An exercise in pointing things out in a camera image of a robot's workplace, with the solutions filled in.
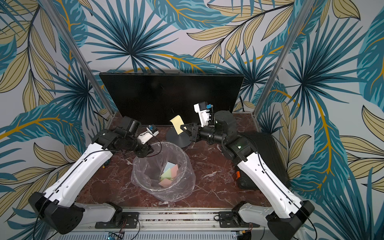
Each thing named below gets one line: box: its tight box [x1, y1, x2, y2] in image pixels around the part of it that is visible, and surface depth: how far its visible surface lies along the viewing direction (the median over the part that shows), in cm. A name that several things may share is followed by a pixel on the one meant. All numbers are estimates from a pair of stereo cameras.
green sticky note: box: [160, 168, 174, 181], surface depth 81 cm
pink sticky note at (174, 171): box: [171, 164, 179, 179], surface depth 81 cm
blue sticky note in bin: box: [163, 161, 176, 174], surface depth 81 cm
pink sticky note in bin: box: [158, 178, 172, 188], surface depth 72 cm
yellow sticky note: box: [169, 115, 185, 135], surface depth 62 cm
